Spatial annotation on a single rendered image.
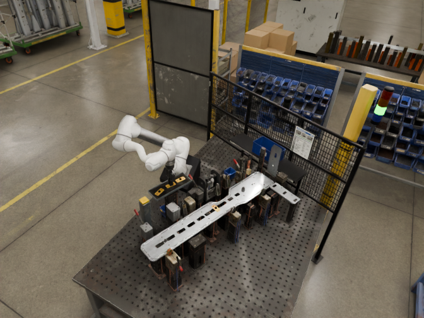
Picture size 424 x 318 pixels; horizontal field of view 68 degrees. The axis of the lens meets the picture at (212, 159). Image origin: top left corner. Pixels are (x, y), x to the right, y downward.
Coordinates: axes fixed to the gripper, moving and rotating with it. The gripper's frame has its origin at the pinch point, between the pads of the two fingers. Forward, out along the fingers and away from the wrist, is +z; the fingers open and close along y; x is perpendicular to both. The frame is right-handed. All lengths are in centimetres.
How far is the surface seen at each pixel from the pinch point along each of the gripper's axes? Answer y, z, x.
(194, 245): 54, 17, -13
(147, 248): 35, 20, -42
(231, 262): 67, 50, 17
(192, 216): 28.0, 19.9, 2.8
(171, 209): 20.4, 9.0, -11.8
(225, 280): 77, 50, 2
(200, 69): -192, 8, 170
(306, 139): 38, -16, 127
